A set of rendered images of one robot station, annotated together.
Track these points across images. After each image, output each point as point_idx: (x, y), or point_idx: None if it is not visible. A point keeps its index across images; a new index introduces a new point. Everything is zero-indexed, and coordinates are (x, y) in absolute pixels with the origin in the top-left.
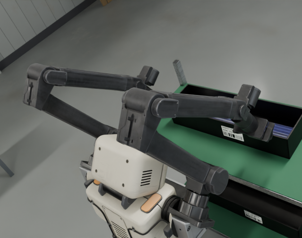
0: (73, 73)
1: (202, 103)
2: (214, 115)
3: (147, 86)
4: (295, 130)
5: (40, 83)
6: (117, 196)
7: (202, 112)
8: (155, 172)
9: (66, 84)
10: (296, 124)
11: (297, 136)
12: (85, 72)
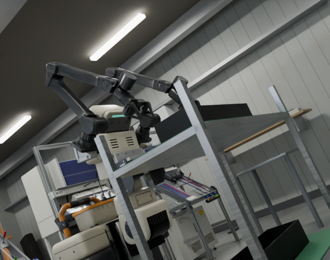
0: None
1: (79, 73)
2: (87, 82)
3: (173, 90)
4: (166, 122)
5: (106, 74)
6: None
7: (79, 78)
8: None
9: None
10: (168, 117)
11: (173, 131)
12: (130, 72)
